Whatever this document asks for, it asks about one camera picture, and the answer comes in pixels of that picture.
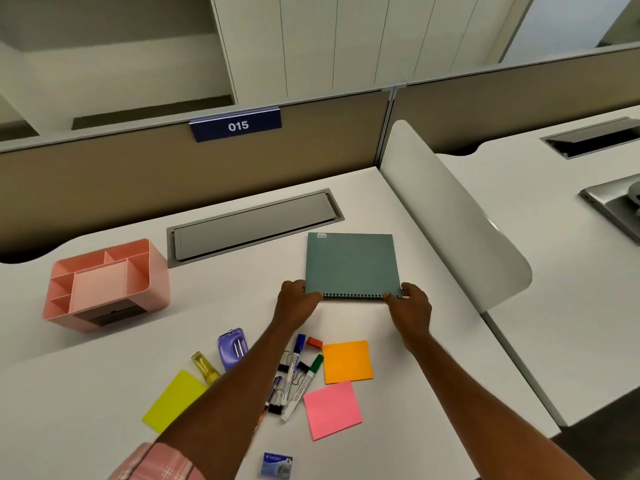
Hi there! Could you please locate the blue desk number sign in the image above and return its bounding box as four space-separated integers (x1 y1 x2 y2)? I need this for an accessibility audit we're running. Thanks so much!
189 107 282 143

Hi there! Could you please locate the yellow sticky note pad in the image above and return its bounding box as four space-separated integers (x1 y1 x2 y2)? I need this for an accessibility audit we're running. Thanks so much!
141 369 209 435

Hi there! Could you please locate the grey cable tray cover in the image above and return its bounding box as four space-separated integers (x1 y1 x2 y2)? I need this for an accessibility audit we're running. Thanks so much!
539 117 640 160
166 188 346 269

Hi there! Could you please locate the person's left hand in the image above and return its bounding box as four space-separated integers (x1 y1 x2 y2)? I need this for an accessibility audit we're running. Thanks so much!
274 280 324 336

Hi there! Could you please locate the silver monitor base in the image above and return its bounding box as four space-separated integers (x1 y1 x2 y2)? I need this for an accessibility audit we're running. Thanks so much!
578 174 640 241

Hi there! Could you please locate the beige partition panel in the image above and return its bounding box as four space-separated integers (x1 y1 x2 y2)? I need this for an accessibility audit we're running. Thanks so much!
391 45 640 156
0 89 392 265

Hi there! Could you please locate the person's right forearm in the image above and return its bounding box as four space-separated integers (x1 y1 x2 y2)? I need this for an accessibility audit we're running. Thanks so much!
404 336 597 480

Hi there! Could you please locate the yellow highlighter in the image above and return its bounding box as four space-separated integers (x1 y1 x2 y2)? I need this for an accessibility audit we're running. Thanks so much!
191 351 222 386

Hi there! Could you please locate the pink plaid shirt sleeve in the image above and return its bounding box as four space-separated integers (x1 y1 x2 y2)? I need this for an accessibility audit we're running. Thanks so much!
107 442 207 480

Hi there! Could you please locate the green spiral notebook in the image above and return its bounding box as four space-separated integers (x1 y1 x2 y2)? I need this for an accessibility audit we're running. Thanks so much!
305 232 404 301

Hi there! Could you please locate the pink sticky note pad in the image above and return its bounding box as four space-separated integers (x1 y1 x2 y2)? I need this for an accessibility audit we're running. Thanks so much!
303 380 364 442

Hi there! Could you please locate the person's right hand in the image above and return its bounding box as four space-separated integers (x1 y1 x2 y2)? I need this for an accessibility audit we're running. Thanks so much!
383 282 433 351

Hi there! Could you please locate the white shelf cabinet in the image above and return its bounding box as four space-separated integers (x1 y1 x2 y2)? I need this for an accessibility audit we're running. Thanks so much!
0 0 536 143

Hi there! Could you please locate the purple stapler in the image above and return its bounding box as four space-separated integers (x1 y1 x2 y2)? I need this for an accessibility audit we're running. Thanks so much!
217 328 250 372

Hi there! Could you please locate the blue cap whiteboard marker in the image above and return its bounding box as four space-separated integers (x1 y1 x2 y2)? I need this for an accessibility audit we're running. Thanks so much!
279 334 307 407

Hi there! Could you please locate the blue staples box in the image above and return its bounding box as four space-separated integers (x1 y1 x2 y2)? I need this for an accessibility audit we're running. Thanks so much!
259 452 294 479

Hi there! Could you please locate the purple pen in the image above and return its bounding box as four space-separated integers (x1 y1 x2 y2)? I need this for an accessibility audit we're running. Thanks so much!
264 376 284 411

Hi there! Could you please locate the green cap whiteboard marker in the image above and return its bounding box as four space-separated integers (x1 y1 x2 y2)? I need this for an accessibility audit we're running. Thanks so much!
280 354 325 422

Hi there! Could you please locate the orange sticky note pad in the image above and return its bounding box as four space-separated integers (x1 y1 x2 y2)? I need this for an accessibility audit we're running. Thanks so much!
321 340 375 385

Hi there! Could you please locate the pink desk organizer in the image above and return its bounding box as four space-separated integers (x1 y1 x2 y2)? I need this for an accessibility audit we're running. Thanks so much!
42 239 171 334

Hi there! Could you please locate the white desk divider panel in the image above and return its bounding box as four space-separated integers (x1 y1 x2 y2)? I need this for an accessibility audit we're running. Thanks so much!
379 120 533 315

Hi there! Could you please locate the person's left forearm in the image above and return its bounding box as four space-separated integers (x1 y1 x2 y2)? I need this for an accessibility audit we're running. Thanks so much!
154 325 307 480

